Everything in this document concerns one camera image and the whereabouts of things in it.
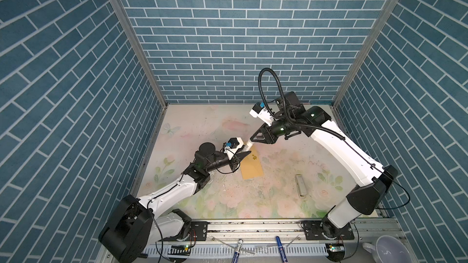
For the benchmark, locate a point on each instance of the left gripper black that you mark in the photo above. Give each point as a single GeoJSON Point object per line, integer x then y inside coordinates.
{"type": "Point", "coordinates": [234, 162]}

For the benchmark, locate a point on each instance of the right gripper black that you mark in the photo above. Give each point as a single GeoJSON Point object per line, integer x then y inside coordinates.
{"type": "Point", "coordinates": [264, 129]}

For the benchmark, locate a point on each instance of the white glue stick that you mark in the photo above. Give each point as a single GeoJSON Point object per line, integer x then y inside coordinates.
{"type": "Point", "coordinates": [248, 145]}

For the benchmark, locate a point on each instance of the brown kraft envelope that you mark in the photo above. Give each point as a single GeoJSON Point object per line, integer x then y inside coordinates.
{"type": "Point", "coordinates": [251, 166]}

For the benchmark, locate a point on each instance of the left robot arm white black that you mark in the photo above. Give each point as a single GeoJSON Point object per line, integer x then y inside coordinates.
{"type": "Point", "coordinates": [137, 221]}

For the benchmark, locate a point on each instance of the blue white marker pen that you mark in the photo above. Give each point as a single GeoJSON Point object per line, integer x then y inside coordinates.
{"type": "Point", "coordinates": [237, 251]}

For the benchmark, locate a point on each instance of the left circuit board green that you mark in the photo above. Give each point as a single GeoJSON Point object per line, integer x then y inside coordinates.
{"type": "Point", "coordinates": [178, 253]}

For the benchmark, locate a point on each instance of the circuit board green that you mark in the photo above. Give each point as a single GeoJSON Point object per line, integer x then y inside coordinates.
{"type": "Point", "coordinates": [178, 253]}
{"type": "Point", "coordinates": [336, 252]}

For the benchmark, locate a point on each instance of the right circuit board green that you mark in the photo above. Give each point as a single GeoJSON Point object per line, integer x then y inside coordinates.
{"type": "Point", "coordinates": [336, 252]}

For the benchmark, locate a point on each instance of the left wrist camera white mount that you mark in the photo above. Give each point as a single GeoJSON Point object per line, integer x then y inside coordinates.
{"type": "Point", "coordinates": [233, 146]}

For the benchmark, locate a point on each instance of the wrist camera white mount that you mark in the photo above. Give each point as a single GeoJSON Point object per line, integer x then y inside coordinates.
{"type": "Point", "coordinates": [233, 146]}
{"type": "Point", "coordinates": [260, 111]}

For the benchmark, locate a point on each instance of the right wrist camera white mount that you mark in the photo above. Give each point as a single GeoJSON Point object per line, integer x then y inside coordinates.
{"type": "Point", "coordinates": [260, 111]}

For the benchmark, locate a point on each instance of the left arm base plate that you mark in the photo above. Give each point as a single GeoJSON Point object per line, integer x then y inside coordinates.
{"type": "Point", "coordinates": [191, 229]}

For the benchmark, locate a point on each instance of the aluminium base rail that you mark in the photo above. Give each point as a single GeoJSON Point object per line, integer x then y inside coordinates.
{"type": "Point", "coordinates": [259, 242]}

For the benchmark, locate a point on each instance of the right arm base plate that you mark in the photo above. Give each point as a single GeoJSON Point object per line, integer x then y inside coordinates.
{"type": "Point", "coordinates": [318, 229]}

